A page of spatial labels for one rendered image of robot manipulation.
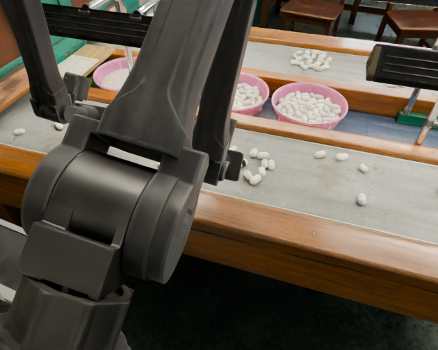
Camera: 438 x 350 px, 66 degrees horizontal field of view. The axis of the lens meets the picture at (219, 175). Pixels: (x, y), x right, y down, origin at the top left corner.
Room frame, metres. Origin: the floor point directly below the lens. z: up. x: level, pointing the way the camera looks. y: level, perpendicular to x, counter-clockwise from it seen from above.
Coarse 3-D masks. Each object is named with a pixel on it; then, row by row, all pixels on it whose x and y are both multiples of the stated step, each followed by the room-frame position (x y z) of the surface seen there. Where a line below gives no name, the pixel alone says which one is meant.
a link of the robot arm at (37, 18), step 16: (16, 0) 0.64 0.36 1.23; (32, 0) 0.66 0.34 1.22; (16, 16) 0.64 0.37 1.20; (32, 16) 0.65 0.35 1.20; (16, 32) 0.65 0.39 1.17; (32, 32) 0.64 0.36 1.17; (48, 32) 0.68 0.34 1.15; (32, 48) 0.64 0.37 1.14; (48, 48) 0.67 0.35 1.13; (32, 64) 0.64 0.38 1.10; (48, 64) 0.66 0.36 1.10; (32, 80) 0.65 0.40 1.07; (48, 80) 0.65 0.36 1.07; (32, 96) 0.66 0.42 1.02; (48, 96) 0.64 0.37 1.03; (64, 96) 0.67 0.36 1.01; (48, 112) 0.65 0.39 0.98
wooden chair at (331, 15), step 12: (300, 0) 3.05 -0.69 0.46; (312, 0) 3.04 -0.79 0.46; (324, 0) 3.04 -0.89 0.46; (288, 12) 2.78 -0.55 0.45; (300, 12) 2.76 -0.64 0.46; (312, 12) 2.76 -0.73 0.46; (324, 12) 2.77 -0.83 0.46; (336, 12) 2.76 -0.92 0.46; (312, 24) 2.70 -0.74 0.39; (324, 24) 2.66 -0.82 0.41; (336, 24) 2.95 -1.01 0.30
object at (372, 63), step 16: (384, 48) 0.71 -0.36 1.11; (400, 48) 0.71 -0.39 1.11; (416, 48) 0.70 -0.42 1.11; (368, 64) 0.72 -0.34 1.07; (384, 64) 0.69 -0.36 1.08; (400, 64) 0.69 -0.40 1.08; (416, 64) 0.68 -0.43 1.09; (432, 64) 0.67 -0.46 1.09; (368, 80) 0.69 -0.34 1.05; (384, 80) 0.68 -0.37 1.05; (400, 80) 0.67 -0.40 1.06; (416, 80) 0.66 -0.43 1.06; (432, 80) 0.65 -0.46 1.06
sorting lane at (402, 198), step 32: (0, 128) 0.91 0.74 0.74; (32, 128) 0.91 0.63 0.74; (64, 128) 0.91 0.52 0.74; (256, 160) 0.75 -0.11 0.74; (288, 160) 0.75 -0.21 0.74; (320, 160) 0.75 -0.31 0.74; (352, 160) 0.75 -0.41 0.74; (384, 160) 0.75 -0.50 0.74; (224, 192) 0.62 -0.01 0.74; (256, 192) 0.62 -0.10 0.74; (288, 192) 0.62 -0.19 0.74; (320, 192) 0.62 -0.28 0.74; (352, 192) 0.62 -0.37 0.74; (384, 192) 0.62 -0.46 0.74; (416, 192) 0.62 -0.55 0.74; (352, 224) 0.51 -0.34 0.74; (384, 224) 0.51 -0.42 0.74; (416, 224) 0.51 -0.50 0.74
